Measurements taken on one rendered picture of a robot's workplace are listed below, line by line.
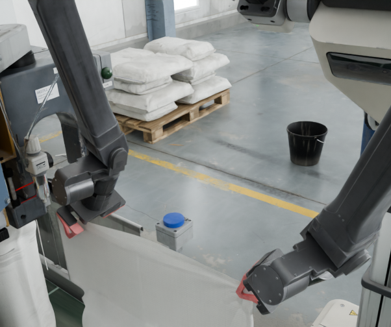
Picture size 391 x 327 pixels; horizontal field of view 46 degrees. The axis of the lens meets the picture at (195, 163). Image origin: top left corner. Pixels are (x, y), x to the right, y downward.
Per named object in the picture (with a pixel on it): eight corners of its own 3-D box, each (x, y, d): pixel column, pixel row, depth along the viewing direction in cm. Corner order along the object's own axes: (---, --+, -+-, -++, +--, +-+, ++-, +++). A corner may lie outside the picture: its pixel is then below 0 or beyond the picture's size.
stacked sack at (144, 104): (197, 95, 415) (196, 79, 408) (148, 118, 368) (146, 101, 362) (161, 87, 438) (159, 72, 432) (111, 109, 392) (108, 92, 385)
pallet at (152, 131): (229, 102, 467) (229, 88, 461) (152, 144, 382) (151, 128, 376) (167, 90, 512) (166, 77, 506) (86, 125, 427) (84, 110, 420)
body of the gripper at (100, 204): (63, 205, 95) (70, 183, 90) (101, 185, 102) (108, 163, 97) (84, 227, 94) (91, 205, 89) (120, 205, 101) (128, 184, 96)
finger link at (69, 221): (50, 230, 100) (56, 205, 93) (76, 215, 105) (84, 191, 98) (69, 252, 98) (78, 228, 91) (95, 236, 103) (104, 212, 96)
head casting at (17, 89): (110, 159, 117) (93, 42, 104) (26, 200, 101) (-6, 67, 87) (40, 133, 134) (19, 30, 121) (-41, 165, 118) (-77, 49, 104)
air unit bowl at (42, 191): (53, 196, 99) (48, 171, 97) (41, 202, 97) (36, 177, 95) (45, 193, 101) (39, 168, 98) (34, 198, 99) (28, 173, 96)
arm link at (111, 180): (126, 172, 90) (111, 151, 92) (97, 182, 85) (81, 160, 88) (118, 193, 95) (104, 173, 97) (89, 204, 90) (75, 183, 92)
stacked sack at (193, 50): (219, 55, 445) (219, 39, 438) (191, 65, 415) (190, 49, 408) (167, 47, 483) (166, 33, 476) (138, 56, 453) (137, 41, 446)
